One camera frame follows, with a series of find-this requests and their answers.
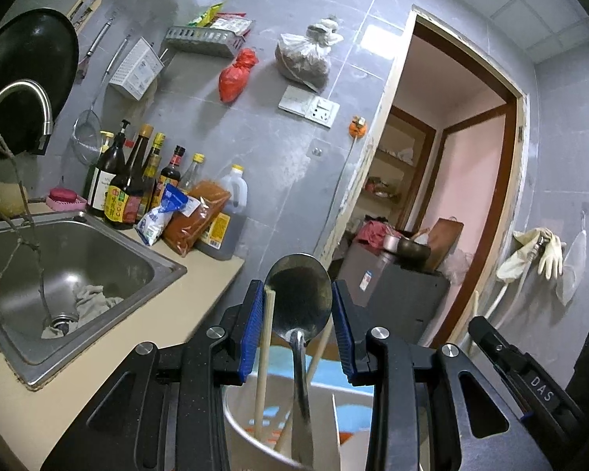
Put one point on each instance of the steel peeler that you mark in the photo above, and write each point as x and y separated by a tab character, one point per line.
95	44

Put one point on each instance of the dark metal bowl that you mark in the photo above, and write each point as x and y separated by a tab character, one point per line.
415	252

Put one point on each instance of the pink soap dish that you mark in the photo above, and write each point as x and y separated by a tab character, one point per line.
64	198

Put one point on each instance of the striped blanket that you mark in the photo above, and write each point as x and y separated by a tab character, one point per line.
356	412

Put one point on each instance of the stainless steel sink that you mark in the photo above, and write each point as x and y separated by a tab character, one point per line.
103	260

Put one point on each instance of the red white snack packet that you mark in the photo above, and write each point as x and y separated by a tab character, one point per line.
230	24

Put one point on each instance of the dark grey cabinet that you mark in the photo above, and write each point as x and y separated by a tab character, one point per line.
397	294

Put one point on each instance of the black round pan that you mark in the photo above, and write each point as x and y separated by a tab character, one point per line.
24	59

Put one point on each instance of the yellow label soy sauce bottle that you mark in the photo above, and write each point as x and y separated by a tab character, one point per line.
122	201

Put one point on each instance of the red plastic bag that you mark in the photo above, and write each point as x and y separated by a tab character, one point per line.
235	81

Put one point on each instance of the clear bag of dried goods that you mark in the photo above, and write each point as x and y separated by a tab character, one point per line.
304	59

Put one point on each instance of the clear bottle yellow cap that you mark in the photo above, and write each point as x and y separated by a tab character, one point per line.
192	176

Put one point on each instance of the white hanging box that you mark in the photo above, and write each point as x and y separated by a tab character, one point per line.
135	71

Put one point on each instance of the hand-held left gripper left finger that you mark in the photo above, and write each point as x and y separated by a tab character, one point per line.
253	333

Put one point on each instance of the orange plug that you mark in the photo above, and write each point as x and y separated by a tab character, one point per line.
358	128

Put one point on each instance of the metal wall shelf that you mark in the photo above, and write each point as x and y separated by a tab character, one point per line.
201	41

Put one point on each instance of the dark bottle yellow cap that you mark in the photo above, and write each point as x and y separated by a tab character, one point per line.
152	167

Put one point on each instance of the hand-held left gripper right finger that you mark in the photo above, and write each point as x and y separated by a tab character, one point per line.
346	333

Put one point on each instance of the wooden door frame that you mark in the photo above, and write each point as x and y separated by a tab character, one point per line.
513	157

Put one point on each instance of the wooden shelf unit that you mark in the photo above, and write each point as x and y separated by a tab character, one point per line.
424	130

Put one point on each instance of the red chili powder packet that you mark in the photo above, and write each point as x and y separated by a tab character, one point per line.
196	221

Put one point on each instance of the yellow loofah sponge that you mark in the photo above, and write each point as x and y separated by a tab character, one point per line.
10	198

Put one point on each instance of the blue white packet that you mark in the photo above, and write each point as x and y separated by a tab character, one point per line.
159	221

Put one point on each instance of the wooden chopstick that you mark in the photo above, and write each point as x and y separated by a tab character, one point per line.
319	353
262	378

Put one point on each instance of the white wall switch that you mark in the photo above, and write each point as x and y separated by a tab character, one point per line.
294	100

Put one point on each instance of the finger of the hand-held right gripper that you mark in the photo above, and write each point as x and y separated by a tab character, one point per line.
493	343

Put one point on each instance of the large steel spoon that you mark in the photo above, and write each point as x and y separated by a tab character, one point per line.
299	294

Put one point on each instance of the red cloth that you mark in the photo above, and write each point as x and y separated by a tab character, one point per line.
373	233

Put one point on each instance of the curved steel faucet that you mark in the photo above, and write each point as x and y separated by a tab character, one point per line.
24	86

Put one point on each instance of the yellow green snack packet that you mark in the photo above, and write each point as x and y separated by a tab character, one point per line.
203	17

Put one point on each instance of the hanging clear plastic bag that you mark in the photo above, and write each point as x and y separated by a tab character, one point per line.
572	270

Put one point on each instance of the white plastic utensil holder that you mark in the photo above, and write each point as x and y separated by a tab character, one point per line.
324	427

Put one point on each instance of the brown oil jug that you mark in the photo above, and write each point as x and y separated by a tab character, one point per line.
233	206

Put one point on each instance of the wooden cutting board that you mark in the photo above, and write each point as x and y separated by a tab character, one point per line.
444	240

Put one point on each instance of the grey rag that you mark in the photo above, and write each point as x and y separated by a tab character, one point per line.
95	301

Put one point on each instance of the green bottle yellow cap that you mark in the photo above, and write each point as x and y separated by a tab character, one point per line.
94	181

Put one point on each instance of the small steel cup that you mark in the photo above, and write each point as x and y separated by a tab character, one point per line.
391	244

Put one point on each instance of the dark bottle red cap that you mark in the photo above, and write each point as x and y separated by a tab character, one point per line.
169	174

